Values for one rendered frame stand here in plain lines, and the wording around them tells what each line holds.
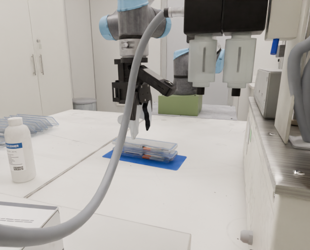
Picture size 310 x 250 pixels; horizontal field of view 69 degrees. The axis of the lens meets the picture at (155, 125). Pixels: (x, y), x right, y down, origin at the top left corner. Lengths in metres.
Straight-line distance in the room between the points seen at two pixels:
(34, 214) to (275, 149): 0.24
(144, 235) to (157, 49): 3.49
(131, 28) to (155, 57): 3.14
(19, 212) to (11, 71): 2.15
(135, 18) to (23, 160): 0.41
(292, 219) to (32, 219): 0.22
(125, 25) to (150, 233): 0.46
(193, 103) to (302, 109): 0.94
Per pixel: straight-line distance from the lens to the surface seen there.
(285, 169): 0.21
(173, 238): 0.33
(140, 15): 0.60
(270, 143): 0.27
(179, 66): 1.20
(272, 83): 0.37
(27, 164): 0.59
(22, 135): 0.57
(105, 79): 4.09
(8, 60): 2.38
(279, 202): 0.19
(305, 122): 0.27
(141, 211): 0.45
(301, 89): 0.26
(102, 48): 4.10
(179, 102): 1.19
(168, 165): 0.61
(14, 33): 2.46
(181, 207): 0.46
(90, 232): 0.34
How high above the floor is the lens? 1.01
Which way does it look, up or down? 15 degrees down
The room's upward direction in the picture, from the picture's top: straight up
